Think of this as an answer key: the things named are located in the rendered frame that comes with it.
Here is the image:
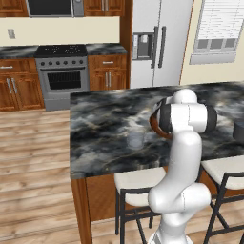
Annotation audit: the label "clear water glass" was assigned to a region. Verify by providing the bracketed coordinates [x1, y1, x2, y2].
[127, 131, 146, 150]

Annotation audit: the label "brown round ice bowl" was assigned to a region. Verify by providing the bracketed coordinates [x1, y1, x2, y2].
[149, 97, 173, 140]

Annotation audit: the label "wooden base cupboards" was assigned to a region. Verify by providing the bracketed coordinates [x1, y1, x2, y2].
[0, 57, 46, 112]
[87, 53, 129, 92]

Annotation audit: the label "white cushioned black bar stool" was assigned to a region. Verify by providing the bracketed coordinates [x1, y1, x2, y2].
[197, 154, 244, 244]
[113, 166, 168, 244]

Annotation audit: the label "stainless steel oven range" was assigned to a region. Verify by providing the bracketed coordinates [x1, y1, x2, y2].
[33, 44, 91, 112]

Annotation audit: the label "stainless steel fridge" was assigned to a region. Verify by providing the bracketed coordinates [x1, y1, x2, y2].
[130, 0, 194, 90]

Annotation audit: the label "dark grey round container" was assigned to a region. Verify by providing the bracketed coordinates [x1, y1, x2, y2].
[232, 121, 244, 143]

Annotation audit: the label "window with white blinds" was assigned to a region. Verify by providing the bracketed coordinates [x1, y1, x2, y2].
[189, 0, 244, 66]

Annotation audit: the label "microwave oven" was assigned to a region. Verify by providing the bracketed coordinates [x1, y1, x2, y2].
[25, 0, 86, 18]

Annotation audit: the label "wooden wall cupboards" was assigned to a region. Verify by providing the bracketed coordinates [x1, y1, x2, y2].
[83, 0, 126, 17]
[0, 0, 30, 18]

